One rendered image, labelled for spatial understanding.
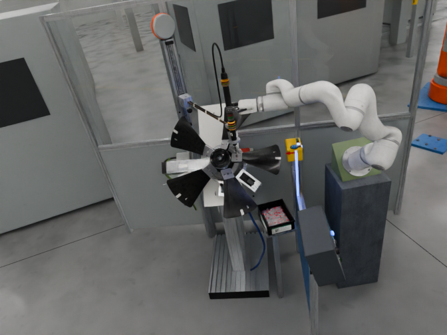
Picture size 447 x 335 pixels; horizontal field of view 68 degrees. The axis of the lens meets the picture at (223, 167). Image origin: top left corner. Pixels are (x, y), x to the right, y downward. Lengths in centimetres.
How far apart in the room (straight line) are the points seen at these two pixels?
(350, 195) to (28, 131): 297
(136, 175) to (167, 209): 45
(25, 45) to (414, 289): 369
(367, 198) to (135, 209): 210
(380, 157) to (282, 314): 137
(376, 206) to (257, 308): 112
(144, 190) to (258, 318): 148
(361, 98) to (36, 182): 331
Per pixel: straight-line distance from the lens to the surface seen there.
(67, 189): 403
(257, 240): 300
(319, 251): 131
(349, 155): 222
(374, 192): 223
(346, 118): 152
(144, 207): 331
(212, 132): 228
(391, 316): 271
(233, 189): 196
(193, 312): 274
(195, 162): 214
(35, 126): 374
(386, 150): 184
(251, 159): 197
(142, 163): 300
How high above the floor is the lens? 221
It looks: 32 degrees down
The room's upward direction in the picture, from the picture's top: 10 degrees counter-clockwise
